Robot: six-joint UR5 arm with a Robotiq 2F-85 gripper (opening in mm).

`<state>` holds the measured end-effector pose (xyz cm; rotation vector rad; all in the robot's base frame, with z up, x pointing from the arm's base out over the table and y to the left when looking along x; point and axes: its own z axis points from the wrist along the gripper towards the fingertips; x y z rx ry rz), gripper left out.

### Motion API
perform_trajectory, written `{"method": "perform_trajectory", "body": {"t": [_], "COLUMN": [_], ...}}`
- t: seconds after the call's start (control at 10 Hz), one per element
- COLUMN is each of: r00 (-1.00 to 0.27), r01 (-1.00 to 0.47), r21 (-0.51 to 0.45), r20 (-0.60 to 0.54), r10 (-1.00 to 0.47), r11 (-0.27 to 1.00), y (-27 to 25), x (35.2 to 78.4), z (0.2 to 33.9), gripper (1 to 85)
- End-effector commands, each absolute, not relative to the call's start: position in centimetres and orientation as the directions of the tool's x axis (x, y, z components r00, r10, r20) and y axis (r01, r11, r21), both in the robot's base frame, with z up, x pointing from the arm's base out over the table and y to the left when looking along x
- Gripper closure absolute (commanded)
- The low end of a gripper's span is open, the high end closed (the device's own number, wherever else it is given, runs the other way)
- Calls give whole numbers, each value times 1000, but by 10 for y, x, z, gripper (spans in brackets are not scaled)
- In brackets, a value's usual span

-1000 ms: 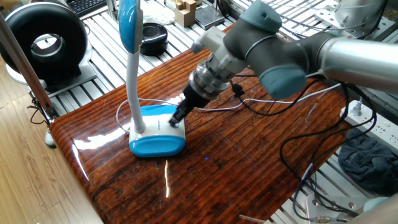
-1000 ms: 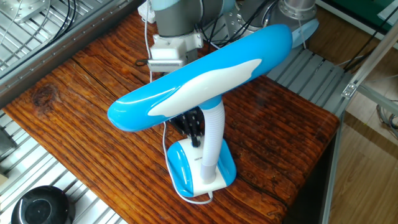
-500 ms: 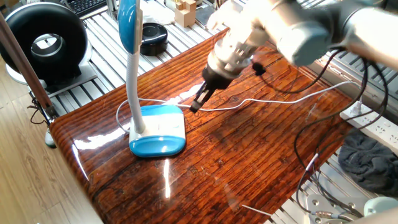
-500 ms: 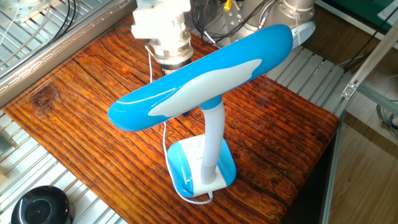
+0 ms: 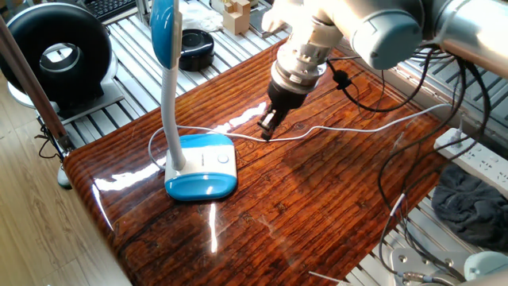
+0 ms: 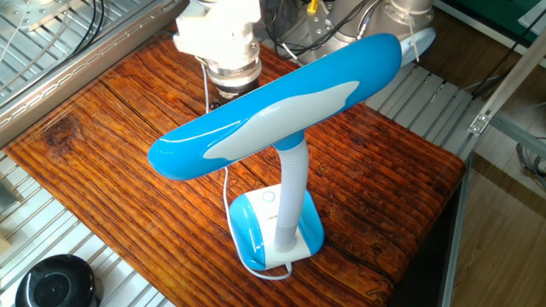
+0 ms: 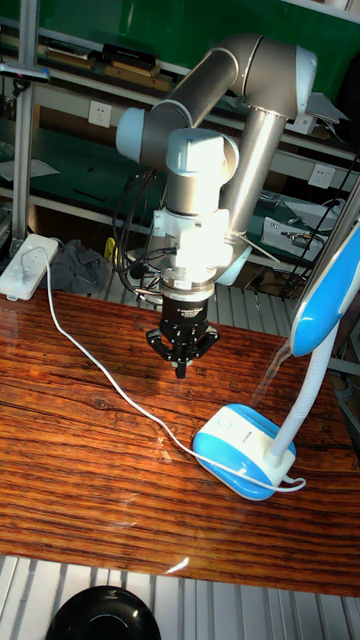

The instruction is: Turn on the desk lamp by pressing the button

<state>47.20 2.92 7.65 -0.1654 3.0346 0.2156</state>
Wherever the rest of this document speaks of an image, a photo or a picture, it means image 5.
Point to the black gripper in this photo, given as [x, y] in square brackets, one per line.
[285, 101]

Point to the blue white desk lamp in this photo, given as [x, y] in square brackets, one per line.
[200, 186]

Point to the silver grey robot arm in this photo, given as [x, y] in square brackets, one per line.
[389, 32]

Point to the brown wooden board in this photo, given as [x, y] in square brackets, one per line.
[278, 218]

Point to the black round speaker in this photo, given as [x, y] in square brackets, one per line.
[196, 47]

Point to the wooden block puzzle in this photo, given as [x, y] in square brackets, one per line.
[236, 18]

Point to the clear plastic bag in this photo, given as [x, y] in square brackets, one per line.
[198, 16]

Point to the black keyboard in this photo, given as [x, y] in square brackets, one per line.
[111, 8]

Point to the white power strip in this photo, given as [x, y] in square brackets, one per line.
[476, 159]

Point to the dark grey cloth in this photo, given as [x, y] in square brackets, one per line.
[472, 206]

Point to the small white oval object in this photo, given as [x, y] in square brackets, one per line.
[63, 177]

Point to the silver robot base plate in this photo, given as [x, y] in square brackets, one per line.
[416, 262]

